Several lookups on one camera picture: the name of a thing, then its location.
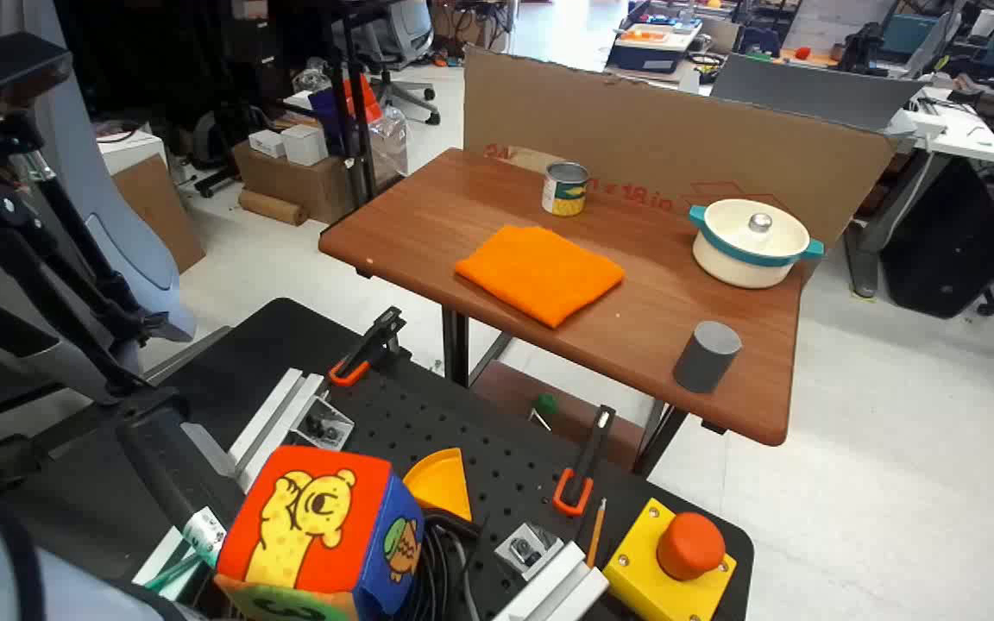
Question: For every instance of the white pot with teal rim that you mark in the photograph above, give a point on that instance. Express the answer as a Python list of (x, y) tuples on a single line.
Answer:
[(739, 265)]

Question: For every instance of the orange folded cloth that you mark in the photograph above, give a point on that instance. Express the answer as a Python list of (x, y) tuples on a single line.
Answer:
[(535, 273)]

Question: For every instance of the black perforated base board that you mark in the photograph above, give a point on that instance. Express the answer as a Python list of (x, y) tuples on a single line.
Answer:
[(484, 436)]

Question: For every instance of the brown wooden table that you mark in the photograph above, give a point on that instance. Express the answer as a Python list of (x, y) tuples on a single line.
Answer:
[(635, 321)]

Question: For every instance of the white and yellow tin can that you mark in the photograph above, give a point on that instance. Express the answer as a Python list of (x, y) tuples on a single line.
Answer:
[(562, 191)]

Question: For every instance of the orange wedge block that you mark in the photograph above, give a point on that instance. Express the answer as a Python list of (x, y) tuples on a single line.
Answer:
[(444, 485)]

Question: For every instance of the black and white marker card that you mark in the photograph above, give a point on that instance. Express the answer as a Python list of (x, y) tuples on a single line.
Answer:
[(321, 423), (529, 551)]

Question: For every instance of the grey cup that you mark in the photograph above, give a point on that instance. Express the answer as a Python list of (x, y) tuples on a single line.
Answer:
[(706, 359)]

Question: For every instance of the low brown cardboard boxes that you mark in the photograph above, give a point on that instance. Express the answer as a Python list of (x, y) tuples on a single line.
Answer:
[(296, 189)]

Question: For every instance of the wooden pencil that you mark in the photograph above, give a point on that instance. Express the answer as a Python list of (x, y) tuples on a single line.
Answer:
[(599, 531)]

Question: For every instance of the brown cardboard panel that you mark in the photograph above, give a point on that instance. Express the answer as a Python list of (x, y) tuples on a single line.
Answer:
[(657, 124)]

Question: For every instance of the aluminium extrusion bar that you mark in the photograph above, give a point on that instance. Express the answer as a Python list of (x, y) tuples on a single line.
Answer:
[(273, 418), (567, 587)]

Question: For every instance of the black office chair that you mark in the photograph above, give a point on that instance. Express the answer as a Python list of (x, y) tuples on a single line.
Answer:
[(399, 55)]

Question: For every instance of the colourful plush bear cube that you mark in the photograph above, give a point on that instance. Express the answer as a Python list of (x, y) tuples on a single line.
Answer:
[(312, 530)]

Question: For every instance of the yellow box with red button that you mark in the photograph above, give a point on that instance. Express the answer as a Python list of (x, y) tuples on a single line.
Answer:
[(646, 572)]

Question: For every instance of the brown cardboard box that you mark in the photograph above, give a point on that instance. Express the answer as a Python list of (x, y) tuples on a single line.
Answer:
[(155, 208)]

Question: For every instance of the grey office desk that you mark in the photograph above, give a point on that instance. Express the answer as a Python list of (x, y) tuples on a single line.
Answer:
[(819, 92)]

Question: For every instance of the light blue fabric cover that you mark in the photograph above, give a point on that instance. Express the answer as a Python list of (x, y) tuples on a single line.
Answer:
[(93, 174)]

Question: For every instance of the black camera tripod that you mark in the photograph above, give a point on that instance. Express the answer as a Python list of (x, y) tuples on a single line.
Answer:
[(14, 244)]

